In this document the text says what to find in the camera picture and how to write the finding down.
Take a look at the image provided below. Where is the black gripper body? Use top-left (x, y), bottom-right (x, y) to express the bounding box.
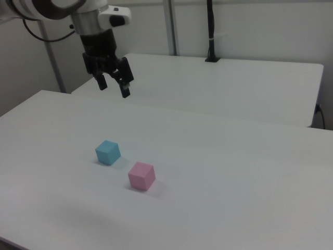
top-left (79, 28), bottom-right (135, 84)

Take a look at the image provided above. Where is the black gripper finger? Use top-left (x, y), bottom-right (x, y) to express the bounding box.
top-left (95, 73), bottom-right (109, 91)
top-left (114, 76), bottom-right (132, 99)

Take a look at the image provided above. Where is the blue foam cube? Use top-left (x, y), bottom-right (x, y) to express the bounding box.
top-left (95, 140), bottom-right (122, 166)

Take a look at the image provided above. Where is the pink foam cube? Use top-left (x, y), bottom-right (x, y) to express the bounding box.
top-left (127, 161), bottom-right (156, 192)

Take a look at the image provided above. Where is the white neighbouring table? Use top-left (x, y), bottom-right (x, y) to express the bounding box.
top-left (71, 53), bottom-right (325, 128)

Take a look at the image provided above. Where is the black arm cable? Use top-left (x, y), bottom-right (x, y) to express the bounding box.
top-left (22, 18), bottom-right (78, 43)

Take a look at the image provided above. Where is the grey aluminium wall post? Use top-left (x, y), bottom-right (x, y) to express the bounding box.
top-left (163, 0), bottom-right (181, 56)

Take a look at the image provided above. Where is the black camera pole with clamp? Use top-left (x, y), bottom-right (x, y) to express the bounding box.
top-left (204, 0), bottom-right (222, 63)

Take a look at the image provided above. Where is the black power cable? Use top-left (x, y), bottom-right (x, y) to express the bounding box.
top-left (314, 103), bottom-right (326, 130)

